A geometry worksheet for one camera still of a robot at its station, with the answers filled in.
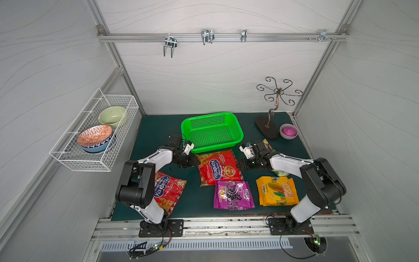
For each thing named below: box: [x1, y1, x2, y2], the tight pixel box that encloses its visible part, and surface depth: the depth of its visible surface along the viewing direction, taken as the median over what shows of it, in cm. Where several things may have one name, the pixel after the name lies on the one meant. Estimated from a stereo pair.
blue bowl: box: [79, 134, 114, 153], surface depth 58 cm
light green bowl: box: [98, 105, 127, 130], surface depth 73 cm
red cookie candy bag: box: [197, 149, 244, 187], surface depth 90 cm
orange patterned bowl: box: [76, 124, 113, 146], surface depth 64 cm
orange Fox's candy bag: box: [262, 138, 273, 152], surface depth 103 cm
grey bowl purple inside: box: [279, 123, 299, 140], surface depth 106 cm
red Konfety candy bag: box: [153, 170, 188, 217], surface depth 84 cm
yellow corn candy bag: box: [255, 176, 300, 207], surface depth 81 cm
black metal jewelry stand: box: [255, 76, 304, 140], surface depth 95 cm
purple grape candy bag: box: [213, 180, 256, 211], surface depth 80 cm
